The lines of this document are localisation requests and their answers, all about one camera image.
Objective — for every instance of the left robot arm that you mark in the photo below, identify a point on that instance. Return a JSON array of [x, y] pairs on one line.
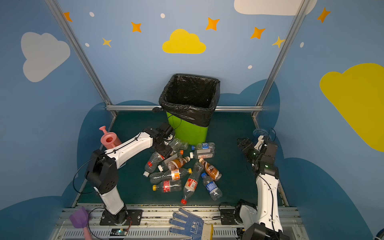
[[102, 170]]

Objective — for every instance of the Coke bottle yellow cap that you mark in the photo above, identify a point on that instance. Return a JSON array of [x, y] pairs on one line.
[[168, 186]]

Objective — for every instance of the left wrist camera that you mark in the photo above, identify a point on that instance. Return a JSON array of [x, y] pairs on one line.
[[167, 130]]

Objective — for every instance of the aluminium back rail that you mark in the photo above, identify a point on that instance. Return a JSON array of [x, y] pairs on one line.
[[143, 108]]

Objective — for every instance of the clear bottle grey label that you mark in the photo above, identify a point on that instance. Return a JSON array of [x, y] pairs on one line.
[[202, 154]]

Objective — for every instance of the Pepsi bottle blue cap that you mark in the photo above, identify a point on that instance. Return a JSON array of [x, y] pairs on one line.
[[211, 187]]

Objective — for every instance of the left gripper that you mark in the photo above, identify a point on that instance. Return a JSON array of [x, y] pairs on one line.
[[166, 147]]

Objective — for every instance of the purple toy shovel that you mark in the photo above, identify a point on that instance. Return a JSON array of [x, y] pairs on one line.
[[79, 220]]

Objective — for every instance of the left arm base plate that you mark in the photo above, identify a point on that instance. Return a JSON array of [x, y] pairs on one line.
[[122, 218]]

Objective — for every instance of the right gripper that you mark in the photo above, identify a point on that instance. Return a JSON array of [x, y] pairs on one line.
[[245, 145]]

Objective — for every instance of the pink watering can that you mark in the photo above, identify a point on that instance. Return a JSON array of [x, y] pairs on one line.
[[109, 139]]

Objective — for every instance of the clear bottle white cap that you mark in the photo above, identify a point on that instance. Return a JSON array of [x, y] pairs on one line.
[[177, 144]]

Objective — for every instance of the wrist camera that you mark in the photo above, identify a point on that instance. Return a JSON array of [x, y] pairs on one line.
[[167, 130], [260, 142]]

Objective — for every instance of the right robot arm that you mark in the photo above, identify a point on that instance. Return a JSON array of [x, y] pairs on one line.
[[265, 224]]

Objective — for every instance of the clear bottle orange label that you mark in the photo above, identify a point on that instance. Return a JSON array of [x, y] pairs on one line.
[[176, 174]]

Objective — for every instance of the amber tea bottle white cap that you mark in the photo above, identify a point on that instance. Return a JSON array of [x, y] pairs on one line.
[[211, 170]]

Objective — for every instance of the black bin liner bag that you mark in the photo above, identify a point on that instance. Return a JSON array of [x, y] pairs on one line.
[[191, 98]]

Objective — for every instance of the purple ribbed vase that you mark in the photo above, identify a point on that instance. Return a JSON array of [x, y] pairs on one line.
[[261, 132]]

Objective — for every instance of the green bin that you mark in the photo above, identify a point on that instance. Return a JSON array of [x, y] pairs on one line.
[[187, 132]]

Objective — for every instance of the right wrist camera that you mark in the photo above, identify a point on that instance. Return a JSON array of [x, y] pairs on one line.
[[260, 142]]

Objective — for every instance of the right aluminium post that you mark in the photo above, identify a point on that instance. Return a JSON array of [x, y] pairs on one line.
[[292, 32]]

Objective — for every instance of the blue dotted work glove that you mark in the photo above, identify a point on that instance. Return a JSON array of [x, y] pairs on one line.
[[189, 225]]

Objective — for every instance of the brown tea bottle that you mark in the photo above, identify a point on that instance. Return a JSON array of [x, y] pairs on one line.
[[173, 164]]

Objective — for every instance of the Coca-Cola bottle red label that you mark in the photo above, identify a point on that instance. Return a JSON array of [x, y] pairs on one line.
[[152, 164]]

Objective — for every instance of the tall bottle red cap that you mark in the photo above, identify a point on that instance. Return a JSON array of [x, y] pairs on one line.
[[192, 182]]

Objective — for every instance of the aluminium post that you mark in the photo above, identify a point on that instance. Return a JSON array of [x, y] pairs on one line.
[[73, 40], [292, 32]]

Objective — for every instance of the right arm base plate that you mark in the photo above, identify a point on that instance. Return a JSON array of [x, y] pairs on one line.
[[230, 217]]

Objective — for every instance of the left aluminium post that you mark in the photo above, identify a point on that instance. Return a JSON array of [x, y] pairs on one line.
[[73, 40]]

